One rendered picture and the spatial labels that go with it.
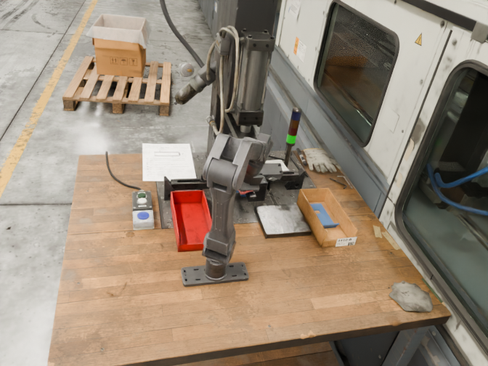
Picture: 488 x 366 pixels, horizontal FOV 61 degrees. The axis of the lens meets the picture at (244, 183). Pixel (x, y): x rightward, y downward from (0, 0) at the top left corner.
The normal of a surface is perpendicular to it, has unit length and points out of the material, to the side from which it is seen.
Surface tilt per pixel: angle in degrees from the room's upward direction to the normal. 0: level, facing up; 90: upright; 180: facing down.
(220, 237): 97
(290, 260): 0
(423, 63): 90
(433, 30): 90
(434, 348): 33
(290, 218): 0
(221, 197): 97
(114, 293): 0
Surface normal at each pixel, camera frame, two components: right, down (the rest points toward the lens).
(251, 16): 0.24, 0.57
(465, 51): -0.98, 0.00
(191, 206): 0.12, -0.82
